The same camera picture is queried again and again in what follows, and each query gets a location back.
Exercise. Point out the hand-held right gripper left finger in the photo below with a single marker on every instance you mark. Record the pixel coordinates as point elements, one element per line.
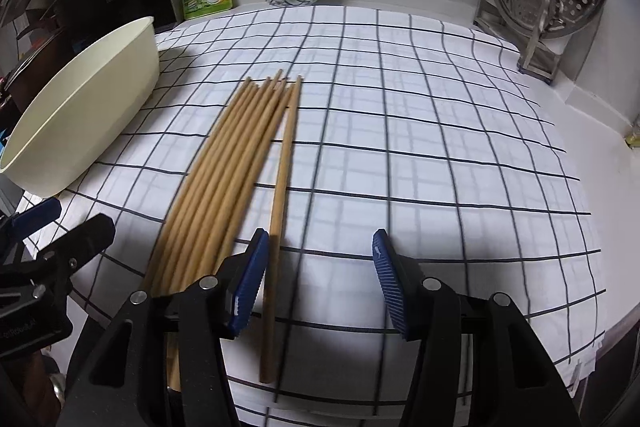
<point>247,282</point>

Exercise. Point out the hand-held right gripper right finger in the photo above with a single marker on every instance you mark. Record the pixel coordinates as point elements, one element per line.
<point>395,287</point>

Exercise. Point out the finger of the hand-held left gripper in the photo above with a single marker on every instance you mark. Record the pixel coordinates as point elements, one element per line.
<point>35,214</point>
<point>75,242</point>

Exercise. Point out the wooden chopstick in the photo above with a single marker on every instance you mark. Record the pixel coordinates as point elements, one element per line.
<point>282,187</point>

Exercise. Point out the cream plastic basin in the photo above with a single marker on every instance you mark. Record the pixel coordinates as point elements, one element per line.
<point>85,117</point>

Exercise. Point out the bundle of wooden chopsticks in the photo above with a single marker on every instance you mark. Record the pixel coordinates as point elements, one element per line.
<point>225,167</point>

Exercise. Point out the white checkered cloth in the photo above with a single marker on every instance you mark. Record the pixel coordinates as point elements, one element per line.
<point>400,157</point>

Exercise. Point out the steel lid rack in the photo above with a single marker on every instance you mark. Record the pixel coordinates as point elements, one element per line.
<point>540,57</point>

